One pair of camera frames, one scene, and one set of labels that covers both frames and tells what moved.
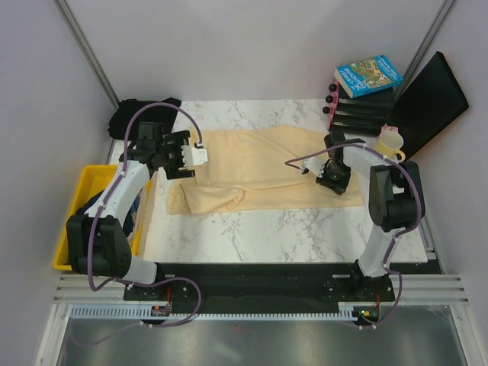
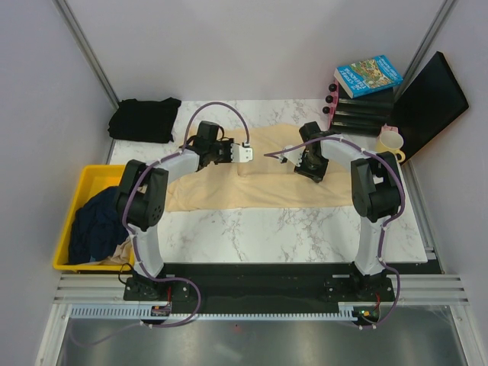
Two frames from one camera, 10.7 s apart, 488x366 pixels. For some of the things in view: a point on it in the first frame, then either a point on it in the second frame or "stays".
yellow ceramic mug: x=389 y=145 stays
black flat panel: x=429 y=101 stays
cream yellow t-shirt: x=261 y=168 stays
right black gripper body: x=335 y=176 -> x=313 y=167
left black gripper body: x=171 y=155 -> x=221 y=152
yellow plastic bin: x=92 y=179 stays
